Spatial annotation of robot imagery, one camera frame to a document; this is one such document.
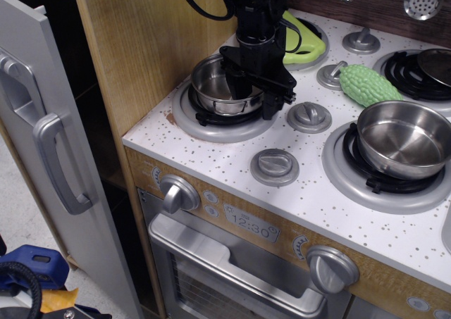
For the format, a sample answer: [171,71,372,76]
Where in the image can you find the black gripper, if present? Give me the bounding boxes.
[219,30,296,120]

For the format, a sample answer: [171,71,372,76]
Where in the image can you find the small steel pot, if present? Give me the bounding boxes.
[190,54,263,117]

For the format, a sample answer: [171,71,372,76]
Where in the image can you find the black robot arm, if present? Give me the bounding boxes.
[220,0,296,120]

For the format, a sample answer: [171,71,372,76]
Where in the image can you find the grey stove top knob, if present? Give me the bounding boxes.
[249,149,299,187]
[316,61,348,91]
[287,101,332,134]
[342,27,381,55]

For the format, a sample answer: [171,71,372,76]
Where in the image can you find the large steel pan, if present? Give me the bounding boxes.
[357,101,450,180]

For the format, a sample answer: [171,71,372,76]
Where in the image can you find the front left black burner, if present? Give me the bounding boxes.
[188,85,263,127]

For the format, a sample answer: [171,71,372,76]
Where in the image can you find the black burner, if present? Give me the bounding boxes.
[342,123,445,194]
[383,51,450,101]
[188,85,263,127]

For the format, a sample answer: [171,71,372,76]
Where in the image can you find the green bitter melon toy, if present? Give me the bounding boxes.
[339,64,403,108]

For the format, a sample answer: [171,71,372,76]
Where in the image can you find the oven clock display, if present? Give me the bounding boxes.
[223,204,280,243]

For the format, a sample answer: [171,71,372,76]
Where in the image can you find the left silver oven knob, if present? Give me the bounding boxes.
[160,174,201,214]

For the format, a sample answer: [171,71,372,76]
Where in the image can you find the silver oven knob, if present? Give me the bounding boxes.
[307,245,360,294]
[160,174,201,214]

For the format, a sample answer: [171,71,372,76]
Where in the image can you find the back right black burner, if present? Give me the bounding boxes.
[383,51,450,101]

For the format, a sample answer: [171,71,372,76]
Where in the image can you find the front right black burner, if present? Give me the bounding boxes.
[342,123,445,194]

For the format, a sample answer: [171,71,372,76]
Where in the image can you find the dark steel pot lid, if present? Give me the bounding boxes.
[417,49,450,87]

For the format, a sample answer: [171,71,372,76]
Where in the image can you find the hanging steel skimmer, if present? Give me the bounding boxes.
[403,0,443,21]

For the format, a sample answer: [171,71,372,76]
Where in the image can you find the right silver oven knob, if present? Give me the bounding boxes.
[307,245,360,294]

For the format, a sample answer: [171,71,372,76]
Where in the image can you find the grey fridge door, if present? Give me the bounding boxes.
[1,0,143,318]

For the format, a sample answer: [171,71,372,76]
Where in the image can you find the blue clamp tool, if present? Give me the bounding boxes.
[1,244,70,289]

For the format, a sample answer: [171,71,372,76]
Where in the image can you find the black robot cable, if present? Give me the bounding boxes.
[176,0,237,20]

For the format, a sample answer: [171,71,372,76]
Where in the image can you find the silver oven door handle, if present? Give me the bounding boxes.
[149,214,326,318]

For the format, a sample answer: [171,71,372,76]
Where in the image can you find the grey fridge door handle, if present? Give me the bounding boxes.
[32,113,92,215]

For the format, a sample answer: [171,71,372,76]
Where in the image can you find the black braided cable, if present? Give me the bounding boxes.
[0,260,44,319]

